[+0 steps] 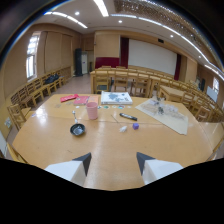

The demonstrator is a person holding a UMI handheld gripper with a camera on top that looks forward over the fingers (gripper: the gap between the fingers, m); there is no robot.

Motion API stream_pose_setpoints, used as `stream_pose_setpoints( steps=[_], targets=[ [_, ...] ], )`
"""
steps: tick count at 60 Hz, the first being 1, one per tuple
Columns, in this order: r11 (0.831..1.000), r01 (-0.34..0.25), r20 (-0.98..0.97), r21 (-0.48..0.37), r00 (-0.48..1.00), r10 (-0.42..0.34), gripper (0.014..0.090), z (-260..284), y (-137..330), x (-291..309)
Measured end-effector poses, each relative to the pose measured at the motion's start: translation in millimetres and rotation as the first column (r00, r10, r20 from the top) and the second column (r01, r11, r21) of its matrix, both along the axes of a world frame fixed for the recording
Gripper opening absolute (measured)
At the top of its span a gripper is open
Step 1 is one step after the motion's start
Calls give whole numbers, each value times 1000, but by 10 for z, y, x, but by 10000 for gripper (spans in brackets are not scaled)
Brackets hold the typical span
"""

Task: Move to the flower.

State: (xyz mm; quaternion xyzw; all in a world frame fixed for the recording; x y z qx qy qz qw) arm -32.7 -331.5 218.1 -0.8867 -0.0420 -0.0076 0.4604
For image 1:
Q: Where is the small black frying pan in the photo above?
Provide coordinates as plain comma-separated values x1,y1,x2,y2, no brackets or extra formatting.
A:
69,110,86,137

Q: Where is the pink booklet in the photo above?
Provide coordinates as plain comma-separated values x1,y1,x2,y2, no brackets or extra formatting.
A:
72,95,91,106

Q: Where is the window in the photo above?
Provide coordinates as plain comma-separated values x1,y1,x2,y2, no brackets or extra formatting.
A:
25,32,41,81

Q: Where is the wooden desk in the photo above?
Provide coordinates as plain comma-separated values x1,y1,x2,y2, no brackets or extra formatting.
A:
159,84,188,103

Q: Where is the clear plastic packaging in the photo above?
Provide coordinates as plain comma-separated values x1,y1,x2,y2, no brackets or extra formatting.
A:
143,98,184,120

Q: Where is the thin wooden stick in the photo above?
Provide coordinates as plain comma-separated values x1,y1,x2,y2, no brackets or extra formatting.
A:
110,114,120,125

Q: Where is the black marker pen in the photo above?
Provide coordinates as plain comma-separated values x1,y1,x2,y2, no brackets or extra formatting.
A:
119,112,138,122

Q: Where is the white projection screen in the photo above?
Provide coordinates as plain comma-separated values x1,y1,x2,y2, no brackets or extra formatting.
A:
127,38,178,77

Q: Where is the dark red curtain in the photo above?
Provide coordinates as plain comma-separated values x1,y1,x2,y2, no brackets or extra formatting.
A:
120,36,130,69

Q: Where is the white book with grey print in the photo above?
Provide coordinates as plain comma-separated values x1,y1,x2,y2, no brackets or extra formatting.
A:
100,90,134,106

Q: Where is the red flat packet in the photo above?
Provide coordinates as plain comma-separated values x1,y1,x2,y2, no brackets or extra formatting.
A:
59,94,80,103

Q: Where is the wooden chair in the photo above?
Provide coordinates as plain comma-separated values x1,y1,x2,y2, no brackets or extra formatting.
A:
129,76,151,98
7,103,32,131
93,74,110,95
25,82,45,107
113,75,129,93

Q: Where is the black standing air conditioner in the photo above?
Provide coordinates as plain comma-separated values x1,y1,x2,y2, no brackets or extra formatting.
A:
74,48,83,77

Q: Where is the black bag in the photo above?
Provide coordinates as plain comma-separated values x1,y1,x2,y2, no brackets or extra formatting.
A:
44,74,60,85

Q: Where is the pink plastic cup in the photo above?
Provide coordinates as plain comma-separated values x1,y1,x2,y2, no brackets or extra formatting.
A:
85,101,99,121

